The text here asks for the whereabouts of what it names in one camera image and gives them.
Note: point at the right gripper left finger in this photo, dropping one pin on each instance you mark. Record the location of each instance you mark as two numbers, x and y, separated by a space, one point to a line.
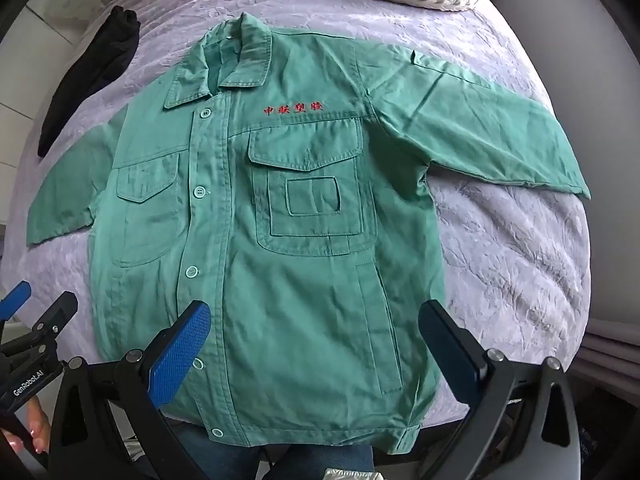
85 440

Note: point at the lavender quilted bedspread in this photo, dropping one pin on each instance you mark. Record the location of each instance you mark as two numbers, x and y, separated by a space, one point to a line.
516 261

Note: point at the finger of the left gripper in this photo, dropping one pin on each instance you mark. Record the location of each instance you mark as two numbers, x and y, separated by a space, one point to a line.
14 300
40 341

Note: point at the black folded garment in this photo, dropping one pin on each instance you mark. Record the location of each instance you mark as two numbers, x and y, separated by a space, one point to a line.
106 58

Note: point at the green work jacket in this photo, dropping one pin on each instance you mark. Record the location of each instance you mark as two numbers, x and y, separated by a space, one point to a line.
278 175

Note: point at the person's left hand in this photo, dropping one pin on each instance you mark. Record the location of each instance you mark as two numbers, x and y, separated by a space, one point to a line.
38 425

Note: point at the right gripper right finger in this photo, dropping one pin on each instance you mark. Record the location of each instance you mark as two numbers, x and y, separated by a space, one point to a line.
521 422

